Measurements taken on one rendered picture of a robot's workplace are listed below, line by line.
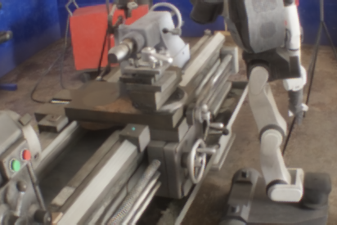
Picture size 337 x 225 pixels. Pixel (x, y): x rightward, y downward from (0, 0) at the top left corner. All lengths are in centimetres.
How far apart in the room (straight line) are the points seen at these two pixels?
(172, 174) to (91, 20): 298
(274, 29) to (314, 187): 95
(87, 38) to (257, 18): 307
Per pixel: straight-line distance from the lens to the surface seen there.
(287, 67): 219
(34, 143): 152
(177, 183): 207
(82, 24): 481
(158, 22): 256
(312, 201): 258
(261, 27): 203
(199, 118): 205
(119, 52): 223
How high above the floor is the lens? 180
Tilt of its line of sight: 25 degrees down
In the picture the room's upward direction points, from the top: 5 degrees counter-clockwise
